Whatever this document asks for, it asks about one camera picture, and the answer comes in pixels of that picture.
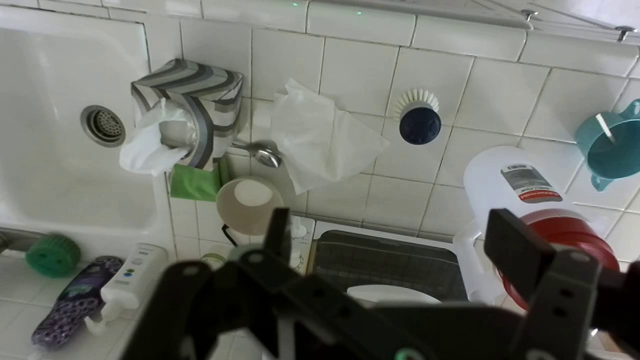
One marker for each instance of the metal spoon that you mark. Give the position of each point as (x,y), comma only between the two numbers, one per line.
(267,157)

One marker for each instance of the white toaster oven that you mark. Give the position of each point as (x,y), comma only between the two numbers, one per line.
(387,262)

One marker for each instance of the green cloth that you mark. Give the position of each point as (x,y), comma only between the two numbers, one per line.
(192,185)

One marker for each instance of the white sink basin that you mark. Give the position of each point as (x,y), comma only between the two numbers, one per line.
(60,180)

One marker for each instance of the grey bowl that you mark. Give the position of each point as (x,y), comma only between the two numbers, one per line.
(251,206)

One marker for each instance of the clear pitcher red lid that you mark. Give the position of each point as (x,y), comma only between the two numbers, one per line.
(506,192)

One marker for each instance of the grey white striped cloth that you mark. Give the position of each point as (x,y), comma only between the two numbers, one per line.
(200,86)

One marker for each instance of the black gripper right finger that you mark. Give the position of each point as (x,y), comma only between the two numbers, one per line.
(561,292)

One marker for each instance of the white lotion bottle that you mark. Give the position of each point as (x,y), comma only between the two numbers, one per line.
(132,276)

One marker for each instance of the small jar blue lid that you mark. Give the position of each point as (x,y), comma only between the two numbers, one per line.
(420,122)

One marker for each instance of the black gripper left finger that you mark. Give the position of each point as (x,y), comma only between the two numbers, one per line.
(200,300)

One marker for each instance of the sink drain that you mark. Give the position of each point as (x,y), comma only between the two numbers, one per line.
(103,125)

